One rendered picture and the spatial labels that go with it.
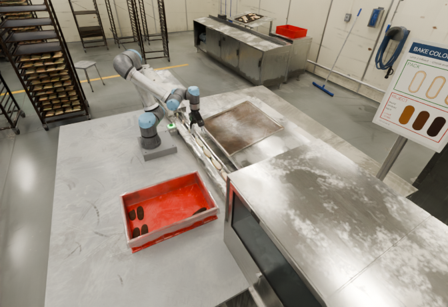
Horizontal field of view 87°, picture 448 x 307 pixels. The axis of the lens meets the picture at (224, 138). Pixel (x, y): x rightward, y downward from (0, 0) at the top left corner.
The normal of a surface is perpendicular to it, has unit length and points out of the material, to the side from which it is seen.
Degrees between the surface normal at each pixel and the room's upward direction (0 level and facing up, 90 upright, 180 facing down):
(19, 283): 0
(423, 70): 90
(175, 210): 0
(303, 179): 0
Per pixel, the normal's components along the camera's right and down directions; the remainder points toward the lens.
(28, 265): 0.02, -0.80
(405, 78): -0.82, 0.33
